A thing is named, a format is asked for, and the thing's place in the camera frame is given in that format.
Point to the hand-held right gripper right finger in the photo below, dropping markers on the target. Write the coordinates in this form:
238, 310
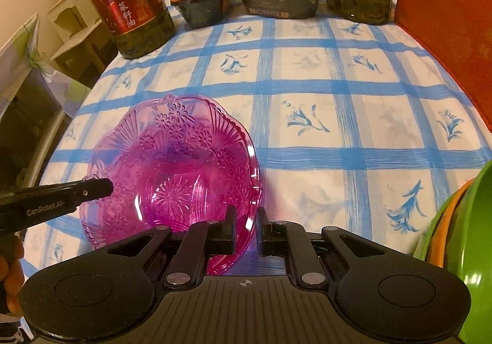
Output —
263, 228

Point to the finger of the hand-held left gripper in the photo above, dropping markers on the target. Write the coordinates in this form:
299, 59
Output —
96, 189

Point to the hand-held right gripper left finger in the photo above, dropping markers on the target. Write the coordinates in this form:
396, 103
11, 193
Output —
231, 226

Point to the purple clear patterned plate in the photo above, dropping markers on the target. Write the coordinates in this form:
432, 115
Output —
173, 159

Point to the green plastic bowl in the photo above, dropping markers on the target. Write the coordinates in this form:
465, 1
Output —
476, 251

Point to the person's left hand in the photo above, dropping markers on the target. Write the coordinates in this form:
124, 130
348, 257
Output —
11, 274

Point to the blue checked floral tablecloth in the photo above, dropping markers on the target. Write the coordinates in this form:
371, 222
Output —
326, 117

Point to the pale checked cloth cover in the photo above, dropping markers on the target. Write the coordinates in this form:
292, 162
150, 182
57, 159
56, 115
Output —
23, 59

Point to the white wooden shelf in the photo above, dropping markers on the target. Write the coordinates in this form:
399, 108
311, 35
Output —
73, 21

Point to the orange plastic bowl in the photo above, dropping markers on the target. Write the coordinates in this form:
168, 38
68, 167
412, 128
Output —
449, 221

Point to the red chair back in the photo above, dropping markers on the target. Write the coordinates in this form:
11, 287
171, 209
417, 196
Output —
449, 21

